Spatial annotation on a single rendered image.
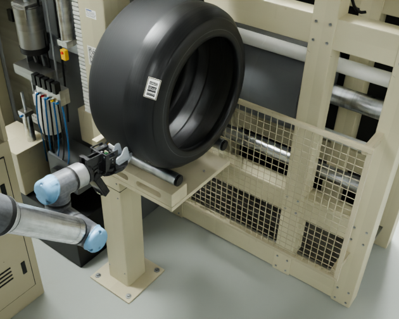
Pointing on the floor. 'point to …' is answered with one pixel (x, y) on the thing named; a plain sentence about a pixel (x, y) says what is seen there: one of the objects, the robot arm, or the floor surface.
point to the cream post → (124, 247)
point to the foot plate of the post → (101, 275)
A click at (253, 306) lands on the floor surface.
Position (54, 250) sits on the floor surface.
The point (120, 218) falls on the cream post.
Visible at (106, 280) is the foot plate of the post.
